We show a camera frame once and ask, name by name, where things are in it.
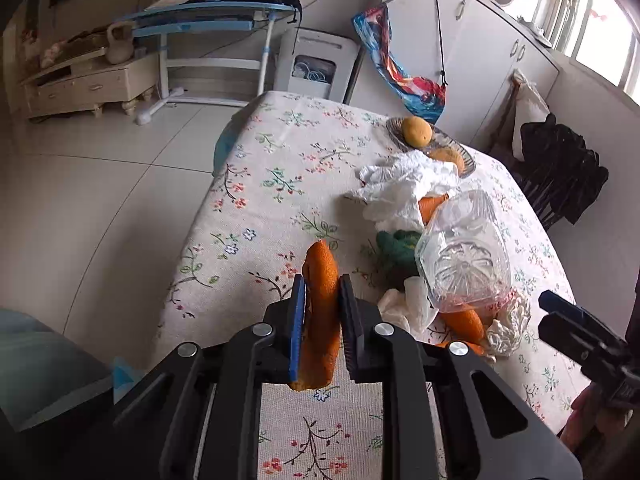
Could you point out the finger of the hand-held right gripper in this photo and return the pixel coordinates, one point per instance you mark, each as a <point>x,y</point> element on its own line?
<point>557,301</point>
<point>570,335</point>

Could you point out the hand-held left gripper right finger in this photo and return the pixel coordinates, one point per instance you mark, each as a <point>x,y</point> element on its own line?
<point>348,330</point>

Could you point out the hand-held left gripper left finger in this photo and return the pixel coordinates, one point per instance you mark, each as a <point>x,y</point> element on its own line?
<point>297,330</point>

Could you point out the long orange peel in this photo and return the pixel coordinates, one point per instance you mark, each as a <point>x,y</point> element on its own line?
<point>322,270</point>

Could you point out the green plush toy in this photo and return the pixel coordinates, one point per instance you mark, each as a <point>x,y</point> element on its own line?
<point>395,250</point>

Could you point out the clear plastic bottle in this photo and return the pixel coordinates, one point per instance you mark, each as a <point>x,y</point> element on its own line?
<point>460,260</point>

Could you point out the person's right hand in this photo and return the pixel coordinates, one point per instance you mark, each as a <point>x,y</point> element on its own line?
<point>587,410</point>

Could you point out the crumpled white wrapper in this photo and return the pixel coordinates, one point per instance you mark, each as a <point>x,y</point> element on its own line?
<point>505,332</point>

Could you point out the small white crumpled tissue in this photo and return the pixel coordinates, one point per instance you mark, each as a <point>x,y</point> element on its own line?
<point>405,305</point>

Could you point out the orange peel piece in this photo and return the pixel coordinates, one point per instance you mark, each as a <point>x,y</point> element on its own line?
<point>465,324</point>

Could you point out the black folding chairs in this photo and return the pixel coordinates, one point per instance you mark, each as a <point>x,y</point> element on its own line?
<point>555,170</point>

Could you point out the table with floral tablecloth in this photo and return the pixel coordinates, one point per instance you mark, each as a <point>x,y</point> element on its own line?
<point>280,200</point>

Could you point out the yellow mango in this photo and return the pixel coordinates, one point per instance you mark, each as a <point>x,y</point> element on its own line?
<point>447,157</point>
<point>417,132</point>

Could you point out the light blue chair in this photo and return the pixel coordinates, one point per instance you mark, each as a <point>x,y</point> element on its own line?
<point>226,147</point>

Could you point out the white cloth bag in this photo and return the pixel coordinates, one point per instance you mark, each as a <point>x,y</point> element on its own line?
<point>530,102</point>

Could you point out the teal plastic object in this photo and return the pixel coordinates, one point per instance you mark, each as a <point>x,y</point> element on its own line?
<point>45,370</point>

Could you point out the colourful printed bag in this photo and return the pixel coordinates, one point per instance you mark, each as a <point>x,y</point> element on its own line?
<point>390,65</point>

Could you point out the white cabinet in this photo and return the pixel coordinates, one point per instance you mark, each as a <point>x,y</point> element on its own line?
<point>480,40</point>

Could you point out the white floor appliance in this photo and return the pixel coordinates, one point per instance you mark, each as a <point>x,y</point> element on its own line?
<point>320,50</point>

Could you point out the window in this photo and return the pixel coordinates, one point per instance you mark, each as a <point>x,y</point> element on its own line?
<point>600,15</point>

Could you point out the cream television cabinet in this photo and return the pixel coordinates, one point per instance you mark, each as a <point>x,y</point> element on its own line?
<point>90,85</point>

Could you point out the blue study desk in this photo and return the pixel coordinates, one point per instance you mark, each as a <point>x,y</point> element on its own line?
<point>200,10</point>

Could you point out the paper sheets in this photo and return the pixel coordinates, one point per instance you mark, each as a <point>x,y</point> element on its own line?
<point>175,0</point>

